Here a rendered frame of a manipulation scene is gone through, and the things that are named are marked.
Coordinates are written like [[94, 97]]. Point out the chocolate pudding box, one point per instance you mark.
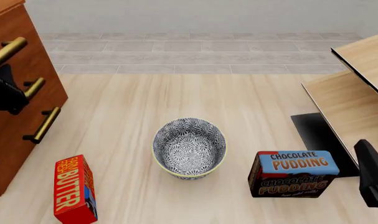
[[293, 175]]

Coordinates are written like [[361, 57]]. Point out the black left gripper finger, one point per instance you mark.
[[5, 72], [8, 94]]

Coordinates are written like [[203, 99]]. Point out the pale wooden slat tray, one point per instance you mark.
[[353, 102]]

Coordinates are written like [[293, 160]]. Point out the blue white patterned bowl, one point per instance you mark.
[[188, 149]]

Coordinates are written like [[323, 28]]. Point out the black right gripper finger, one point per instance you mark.
[[371, 161]]

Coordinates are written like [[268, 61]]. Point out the red butter box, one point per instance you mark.
[[71, 186]]

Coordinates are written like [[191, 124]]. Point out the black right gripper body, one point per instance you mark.
[[377, 194]]

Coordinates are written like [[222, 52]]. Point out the brown wooden cabinet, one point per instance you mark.
[[11, 144]]

